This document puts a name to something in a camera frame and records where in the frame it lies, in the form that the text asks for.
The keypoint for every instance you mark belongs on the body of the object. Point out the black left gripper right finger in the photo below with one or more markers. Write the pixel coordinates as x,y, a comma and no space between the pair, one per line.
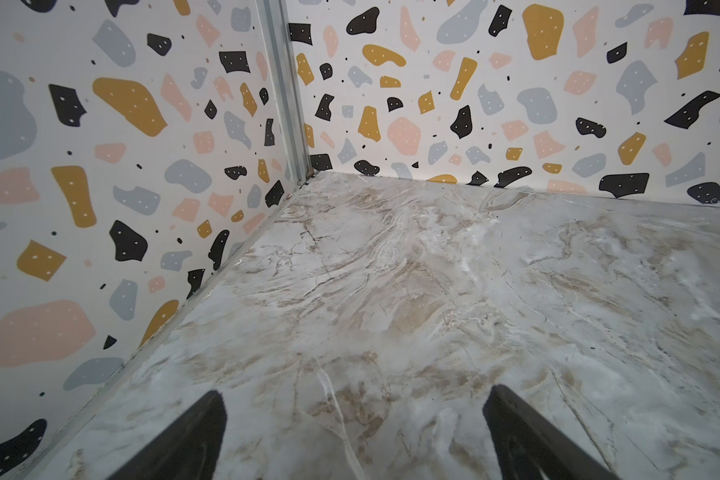
528,446

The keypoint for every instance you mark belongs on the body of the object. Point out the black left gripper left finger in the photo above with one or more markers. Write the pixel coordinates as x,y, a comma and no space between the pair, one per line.
188,448

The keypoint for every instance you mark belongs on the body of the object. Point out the aluminium corner post left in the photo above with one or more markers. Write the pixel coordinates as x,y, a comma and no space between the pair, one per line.
282,65

